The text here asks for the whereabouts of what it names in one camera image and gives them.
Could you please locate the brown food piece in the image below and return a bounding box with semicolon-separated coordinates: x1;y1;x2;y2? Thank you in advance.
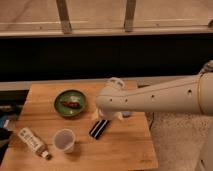
61;101;80;108

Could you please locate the green bowl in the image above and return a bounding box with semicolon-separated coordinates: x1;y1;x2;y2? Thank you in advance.
54;89;87;118

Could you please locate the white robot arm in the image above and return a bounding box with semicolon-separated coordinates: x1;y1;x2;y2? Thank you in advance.
92;60;213;120

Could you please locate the small blue object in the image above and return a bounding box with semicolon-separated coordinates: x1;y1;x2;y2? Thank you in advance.
122;111;131;118

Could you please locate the clear plastic cup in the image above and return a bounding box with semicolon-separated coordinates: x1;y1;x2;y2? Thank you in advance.
53;129;76;153

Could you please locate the black white striped eraser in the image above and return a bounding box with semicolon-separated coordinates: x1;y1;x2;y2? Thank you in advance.
89;120;110;139

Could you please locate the metal window post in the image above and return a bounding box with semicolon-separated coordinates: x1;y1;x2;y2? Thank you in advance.
56;0;72;34
124;0;137;32

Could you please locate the white bottle brown cap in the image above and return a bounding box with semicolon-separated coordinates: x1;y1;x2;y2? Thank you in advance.
18;127;52;160

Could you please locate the left metal window post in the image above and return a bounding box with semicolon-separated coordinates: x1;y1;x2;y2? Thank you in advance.
56;0;72;34

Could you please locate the right metal window post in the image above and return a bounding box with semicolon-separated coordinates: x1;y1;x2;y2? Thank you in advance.
124;0;137;32

